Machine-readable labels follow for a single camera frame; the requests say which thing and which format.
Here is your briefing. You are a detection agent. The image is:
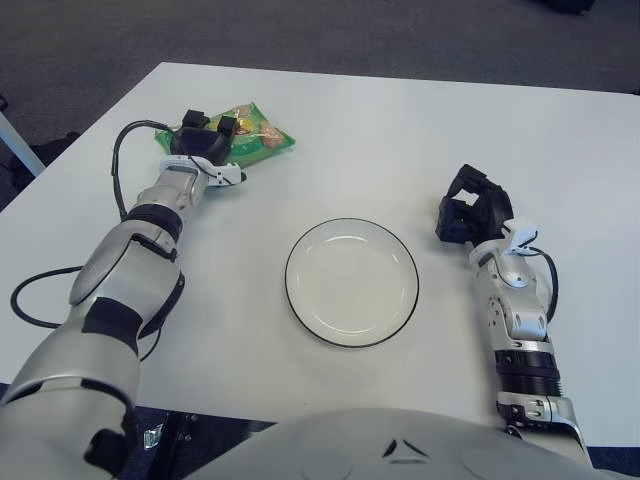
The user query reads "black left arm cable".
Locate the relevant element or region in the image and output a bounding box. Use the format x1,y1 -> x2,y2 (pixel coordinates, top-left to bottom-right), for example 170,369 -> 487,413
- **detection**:
9,118 -> 187,362

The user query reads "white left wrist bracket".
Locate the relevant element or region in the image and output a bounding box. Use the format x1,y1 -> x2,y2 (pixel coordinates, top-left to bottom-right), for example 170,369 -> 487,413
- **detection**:
159,155 -> 246,189

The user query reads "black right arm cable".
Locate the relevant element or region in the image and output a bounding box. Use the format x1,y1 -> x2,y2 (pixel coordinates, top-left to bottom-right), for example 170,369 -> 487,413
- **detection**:
532,247 -> 559,321

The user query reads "dark object on carpet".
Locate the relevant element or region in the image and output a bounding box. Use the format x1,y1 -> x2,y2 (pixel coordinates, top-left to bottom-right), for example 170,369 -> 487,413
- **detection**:
542,0 -> 596,14

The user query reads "green potato chips bag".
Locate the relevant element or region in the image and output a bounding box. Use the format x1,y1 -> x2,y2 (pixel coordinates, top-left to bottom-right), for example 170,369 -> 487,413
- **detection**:
153,101 -> 299,168

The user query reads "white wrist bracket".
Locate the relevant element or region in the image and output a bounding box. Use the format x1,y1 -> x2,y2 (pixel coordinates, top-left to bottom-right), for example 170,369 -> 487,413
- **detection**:
502,217 -> 541,256
159,155 -> 246,189

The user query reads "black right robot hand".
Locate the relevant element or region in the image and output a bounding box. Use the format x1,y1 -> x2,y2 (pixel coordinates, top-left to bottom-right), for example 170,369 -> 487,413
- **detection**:
433,163 -> 515,247

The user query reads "black bag on floor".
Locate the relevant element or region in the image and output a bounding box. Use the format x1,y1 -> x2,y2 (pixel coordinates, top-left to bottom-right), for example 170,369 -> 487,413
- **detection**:
0,130 -> 81,201

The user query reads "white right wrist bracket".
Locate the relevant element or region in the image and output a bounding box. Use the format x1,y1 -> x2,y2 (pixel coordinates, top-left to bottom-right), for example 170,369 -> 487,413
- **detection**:
502,217 -> 541,256

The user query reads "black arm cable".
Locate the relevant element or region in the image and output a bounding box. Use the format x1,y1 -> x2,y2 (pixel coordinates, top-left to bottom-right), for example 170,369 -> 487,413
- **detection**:
532,247 -> 559,321
9,118 -> 187,362

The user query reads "grey robot torso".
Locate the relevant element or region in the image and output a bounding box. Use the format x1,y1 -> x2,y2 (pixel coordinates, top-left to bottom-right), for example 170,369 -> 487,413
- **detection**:
119,407 -> 640,480

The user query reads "white neighbouring table leg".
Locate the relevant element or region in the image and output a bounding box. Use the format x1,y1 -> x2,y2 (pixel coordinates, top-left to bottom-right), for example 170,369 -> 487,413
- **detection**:
0,107 -> 44,179

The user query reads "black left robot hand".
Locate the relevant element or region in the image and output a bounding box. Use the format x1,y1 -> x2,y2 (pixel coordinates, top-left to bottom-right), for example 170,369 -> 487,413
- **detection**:
171,108 -> 249,182

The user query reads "black table leg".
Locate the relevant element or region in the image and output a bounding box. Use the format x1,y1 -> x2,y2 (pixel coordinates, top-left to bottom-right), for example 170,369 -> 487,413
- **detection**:
159,412 -> 281,451

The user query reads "white plate black rim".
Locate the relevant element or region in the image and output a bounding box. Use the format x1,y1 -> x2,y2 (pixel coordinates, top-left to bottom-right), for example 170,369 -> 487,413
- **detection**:
284,217 -> 420,347

